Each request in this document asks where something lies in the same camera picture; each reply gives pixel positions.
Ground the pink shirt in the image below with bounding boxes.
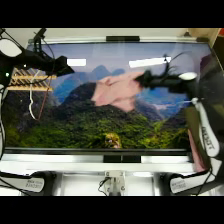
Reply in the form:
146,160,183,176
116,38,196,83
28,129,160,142
90,71,148,113

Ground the silver frame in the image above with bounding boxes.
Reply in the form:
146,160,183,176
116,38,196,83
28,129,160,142
0,152,224,197

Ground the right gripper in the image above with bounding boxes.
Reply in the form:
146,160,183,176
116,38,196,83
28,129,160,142
134,69,158,90

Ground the pink garment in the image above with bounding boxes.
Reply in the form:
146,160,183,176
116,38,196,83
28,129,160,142
187,128,208,172

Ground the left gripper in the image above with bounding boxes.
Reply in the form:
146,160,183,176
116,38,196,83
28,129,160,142
52,55,75,77

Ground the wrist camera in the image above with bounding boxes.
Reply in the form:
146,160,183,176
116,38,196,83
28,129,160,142
162,52,178,76
32,28,48,55

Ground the black cable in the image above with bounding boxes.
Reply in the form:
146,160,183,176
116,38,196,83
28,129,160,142
97,176,111,197

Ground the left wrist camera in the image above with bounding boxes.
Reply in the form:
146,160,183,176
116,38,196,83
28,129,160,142
32,28,48,55

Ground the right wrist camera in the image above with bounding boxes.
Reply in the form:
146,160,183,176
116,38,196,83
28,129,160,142
162,52,178,76

